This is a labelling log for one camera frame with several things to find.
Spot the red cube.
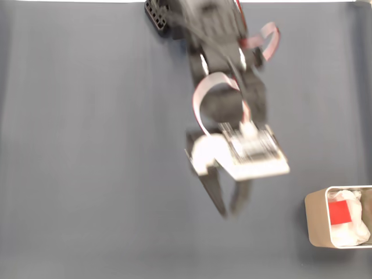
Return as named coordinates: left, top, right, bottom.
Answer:
left=328, top=199, right=352, bottom=226

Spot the beige metal box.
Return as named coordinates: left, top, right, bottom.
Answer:
left=304, top=185, right=372, bottom=249

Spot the white crumpled cloth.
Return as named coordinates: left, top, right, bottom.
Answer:
left=327, top=189, right=371, bottom=247

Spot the grey table mat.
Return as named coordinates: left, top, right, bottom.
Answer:
left=0, top=2, right=372, bottom=279

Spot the red white servo wire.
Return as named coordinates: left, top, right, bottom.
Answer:
left=192, top=71, right=251, bottom=137
left=239, top=22, right=281, bottom=62

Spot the camera board on white mount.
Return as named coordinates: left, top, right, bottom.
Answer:
left=191, top=121, right=291, bottom=181

